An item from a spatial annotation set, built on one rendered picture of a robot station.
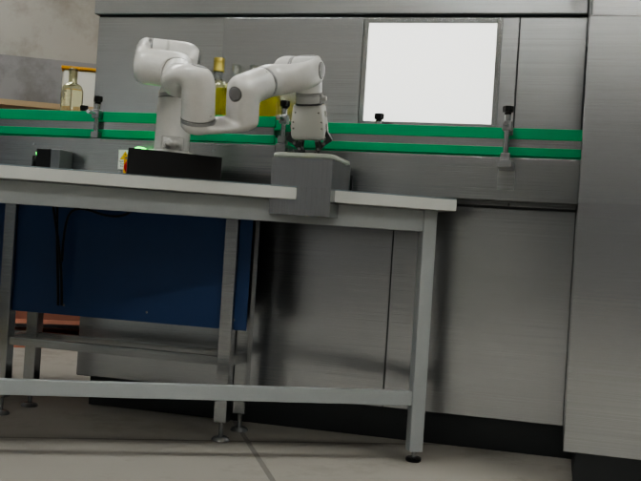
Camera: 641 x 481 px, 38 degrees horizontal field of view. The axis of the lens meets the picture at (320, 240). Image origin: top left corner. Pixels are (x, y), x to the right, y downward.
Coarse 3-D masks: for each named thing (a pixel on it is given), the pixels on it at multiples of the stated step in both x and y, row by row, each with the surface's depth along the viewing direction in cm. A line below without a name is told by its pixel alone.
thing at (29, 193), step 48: (0, 192) 241; (48, 192) 243; (96, 192) 246; (144, 192) 248; (432, 240) 265; (432, 288) 266; (0, 384) 241; (48, 384) 244; (96, 384) 246; (144, 384) 249; (192, 384) 253
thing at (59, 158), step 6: (42, 150) 283; (48, 150) 283; (54, 150) 282; (60, 150) 282; (36, 156) 284; (42, 156) 283; (48, 156) 283; (54, 156) 282; (60, 156) 282; (66, 156) 286; (36, 162) 284; (42, 162) 283; (48, 162) 283; (54, 162) 282; (60, 162) 283; (66, 162) 286; (66, 168) 286
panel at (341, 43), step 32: (224, 32) 307; (256, 32) 305; (288, 32) 302; (320, 32) 299; (352, 32) 297; (224, 64) 307; (256, 64) 304; (352, 64) 296; (288, 96) 301; (352, 96) 296
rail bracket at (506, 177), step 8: (504, 112) 257; (512, 112) 257; (504, 120) 256; (504, 128) 256; (512, 128) 267; (504, 136) 257; (504, 144) 257; (504, 152) 257; (504, 160) 255; (504, 168) 259; (512, 168) 260; (504, 176) 266; (512, 176) 265; (504, 184) 266; (512, 184) 265
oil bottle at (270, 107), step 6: (276, 96) 287; (264, 102) 288; (270, 102) 287; (276, 102) 287; (264, 108) 288; (270, 108) 287; (276, 108) 288; (264, 114) 287; (270, 114) 287; (276, 114) 288
